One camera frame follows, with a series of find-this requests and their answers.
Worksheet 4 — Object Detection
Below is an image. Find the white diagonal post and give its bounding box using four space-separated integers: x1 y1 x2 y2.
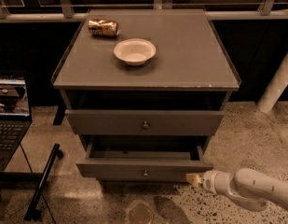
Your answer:
257 51 288 114

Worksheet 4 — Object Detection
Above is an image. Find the white paper bowl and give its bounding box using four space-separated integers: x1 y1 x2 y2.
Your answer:
114 38 157 66

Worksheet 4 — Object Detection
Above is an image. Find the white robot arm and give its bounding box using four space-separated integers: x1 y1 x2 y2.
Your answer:
185 168 288 212

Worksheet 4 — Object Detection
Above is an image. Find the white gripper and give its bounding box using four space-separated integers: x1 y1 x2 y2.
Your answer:
186 171 227 195

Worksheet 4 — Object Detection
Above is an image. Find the grey drawer cabinet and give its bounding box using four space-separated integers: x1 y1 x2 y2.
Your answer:
51 8 242 154

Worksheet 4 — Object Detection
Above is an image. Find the black laptop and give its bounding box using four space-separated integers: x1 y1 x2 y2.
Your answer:
0 71 32 171

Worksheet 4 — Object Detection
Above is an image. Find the grey top drawer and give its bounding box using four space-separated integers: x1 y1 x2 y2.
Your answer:
65 109 224 136

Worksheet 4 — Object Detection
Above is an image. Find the metal railing frame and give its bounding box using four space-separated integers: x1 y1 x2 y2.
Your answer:
0 0 288 24

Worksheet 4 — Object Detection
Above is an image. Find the grey drawer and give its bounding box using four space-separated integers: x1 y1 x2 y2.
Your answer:
76 142 213 183
65 109 224 136

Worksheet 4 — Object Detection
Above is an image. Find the crushed gold drink can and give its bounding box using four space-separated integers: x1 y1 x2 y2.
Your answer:
88 19 119 37

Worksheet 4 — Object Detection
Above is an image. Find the black laptop stand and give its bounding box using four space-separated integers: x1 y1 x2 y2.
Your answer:
0 144 63 221

